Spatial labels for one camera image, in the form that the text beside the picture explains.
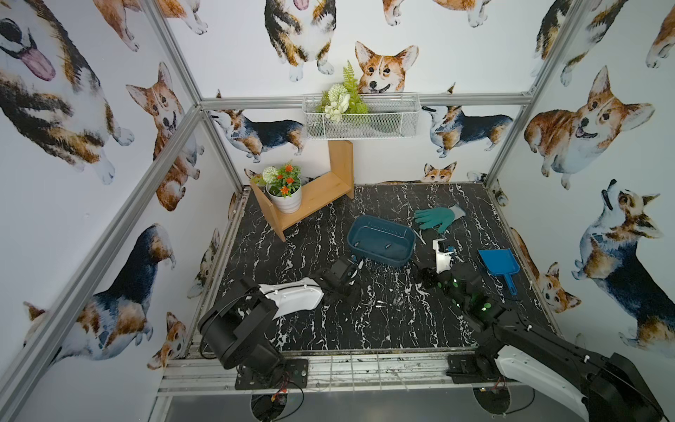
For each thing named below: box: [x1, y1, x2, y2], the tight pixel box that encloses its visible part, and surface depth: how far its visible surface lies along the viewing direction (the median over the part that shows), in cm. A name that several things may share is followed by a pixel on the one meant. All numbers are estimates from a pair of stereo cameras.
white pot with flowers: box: [250, 159, 303, 215], surface depth 97 cm
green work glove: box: [413, 204, 466, 234], surface depth 112 cm
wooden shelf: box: [250, 139, 355, 243], surface depth 109 cm
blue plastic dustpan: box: [478, 248, 521, 296], surface depth 98 cm
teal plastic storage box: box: [347, 215, 417, 267], surface depth 105 cm
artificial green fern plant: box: [314, 59, 369, 124], surface depth 82 cm
